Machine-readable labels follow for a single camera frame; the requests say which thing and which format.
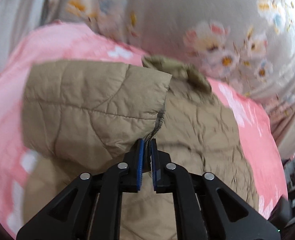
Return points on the grey floral bed sheet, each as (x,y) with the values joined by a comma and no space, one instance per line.
(175,10)

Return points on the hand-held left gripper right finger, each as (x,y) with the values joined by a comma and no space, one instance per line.
(155,167)

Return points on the tan quilted jacket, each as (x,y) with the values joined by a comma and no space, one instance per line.
(87,100)

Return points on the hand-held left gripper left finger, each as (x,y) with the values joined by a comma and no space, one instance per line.
(139,166)

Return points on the pink blanket with white bows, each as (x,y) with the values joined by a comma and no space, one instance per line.
(62,45)

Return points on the white satin cloth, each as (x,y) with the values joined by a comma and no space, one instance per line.
(11,32)

